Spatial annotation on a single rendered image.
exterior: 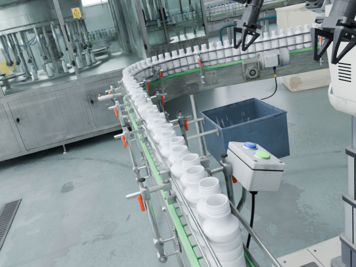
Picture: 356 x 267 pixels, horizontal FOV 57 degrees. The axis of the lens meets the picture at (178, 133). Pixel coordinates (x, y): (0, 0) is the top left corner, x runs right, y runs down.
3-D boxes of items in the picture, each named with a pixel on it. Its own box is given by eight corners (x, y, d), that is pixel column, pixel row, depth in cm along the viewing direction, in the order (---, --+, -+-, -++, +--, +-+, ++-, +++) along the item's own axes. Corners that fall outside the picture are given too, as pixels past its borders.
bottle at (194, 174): (210, 225, 72) (197, 159, 66) (228, 238, 67) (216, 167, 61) (188, 239, 69) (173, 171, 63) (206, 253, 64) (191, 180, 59)
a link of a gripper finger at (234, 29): (233, 48, 118) (241, 21, 115) (225, 45, 124) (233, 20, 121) (249, 52, 120) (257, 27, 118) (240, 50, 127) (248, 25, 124)
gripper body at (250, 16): (245, 26, 113) (252, 4, 110) (232, 24, 122) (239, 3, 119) (260, 31, 115) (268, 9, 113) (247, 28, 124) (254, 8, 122)
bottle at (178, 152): (205, 201, 81) (193, 141, 75) (203, 215, 76) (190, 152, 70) (181, 203, 82) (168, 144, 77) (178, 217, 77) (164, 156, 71)
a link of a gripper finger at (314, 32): (318, 60, 76) (333, 18, 74) (299, 56, 83) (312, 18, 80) (339, 66, 78) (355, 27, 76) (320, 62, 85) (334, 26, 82)
